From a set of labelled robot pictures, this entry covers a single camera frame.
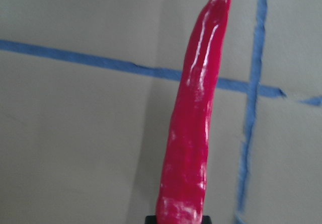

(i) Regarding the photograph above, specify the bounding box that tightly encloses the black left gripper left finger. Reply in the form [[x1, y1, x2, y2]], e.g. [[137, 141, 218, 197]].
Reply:
[[145, 215, 156, 224]]

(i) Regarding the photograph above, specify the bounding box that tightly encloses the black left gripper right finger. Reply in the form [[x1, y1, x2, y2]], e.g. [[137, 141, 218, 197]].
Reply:
[[202, 215, 212, 224]]

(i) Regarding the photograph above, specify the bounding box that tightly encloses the red chili pepper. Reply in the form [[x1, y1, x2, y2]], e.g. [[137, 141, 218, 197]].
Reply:
[[155, 0, 232, 223]]

